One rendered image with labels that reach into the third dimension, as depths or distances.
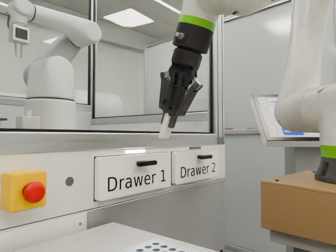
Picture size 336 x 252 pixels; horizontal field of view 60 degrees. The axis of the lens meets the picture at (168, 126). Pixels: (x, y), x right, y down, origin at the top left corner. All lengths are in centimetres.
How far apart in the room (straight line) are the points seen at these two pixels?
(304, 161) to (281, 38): 122
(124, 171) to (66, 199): 17
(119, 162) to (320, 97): 54
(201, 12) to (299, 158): 102
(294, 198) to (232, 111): 194
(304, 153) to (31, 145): 125
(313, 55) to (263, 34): 165
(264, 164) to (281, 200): 174
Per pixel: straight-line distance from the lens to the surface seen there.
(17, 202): 63
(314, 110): 84
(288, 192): 73
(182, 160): 101
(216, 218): 128
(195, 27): 72
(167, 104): 76
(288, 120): 91
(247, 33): 267
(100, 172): 76
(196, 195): 113
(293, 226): 74
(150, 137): 90
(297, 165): 156
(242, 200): 262
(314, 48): 98
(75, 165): 73
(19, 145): 66
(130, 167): 82
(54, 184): 71
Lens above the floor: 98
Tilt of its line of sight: 2 degrees up
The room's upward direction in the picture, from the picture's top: straight up
